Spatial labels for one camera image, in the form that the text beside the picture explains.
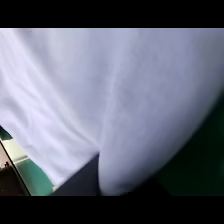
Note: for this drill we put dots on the white garment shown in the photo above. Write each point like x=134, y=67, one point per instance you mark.
x=113, y=100

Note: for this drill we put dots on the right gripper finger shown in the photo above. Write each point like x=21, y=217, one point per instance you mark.
x=83, y=180

